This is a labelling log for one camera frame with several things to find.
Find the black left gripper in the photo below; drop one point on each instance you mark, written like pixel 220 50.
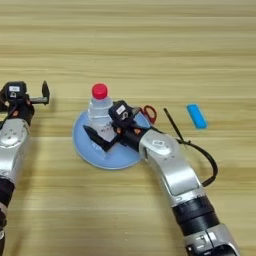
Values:
pixel 21 110

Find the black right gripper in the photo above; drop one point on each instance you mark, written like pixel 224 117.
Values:
pixel 130 135

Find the clear bottle with red cap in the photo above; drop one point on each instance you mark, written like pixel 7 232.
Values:
pixel 98 113

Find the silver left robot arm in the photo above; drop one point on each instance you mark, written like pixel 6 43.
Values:
pixel 11 146

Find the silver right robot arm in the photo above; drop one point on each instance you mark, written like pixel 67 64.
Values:
pixel 176 173

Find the left gripper small black box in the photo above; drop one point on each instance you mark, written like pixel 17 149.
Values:
pixel 15 89

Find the gripper small black box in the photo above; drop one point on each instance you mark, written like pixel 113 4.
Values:
pixel 120 111
pixel 15 89

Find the light blue round plate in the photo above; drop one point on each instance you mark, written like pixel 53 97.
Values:
pixel 116 158

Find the right gripper small black box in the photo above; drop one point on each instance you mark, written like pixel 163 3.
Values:
pixel 120 111

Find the small blue eraser block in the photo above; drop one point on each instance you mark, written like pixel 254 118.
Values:
pixel 196 116

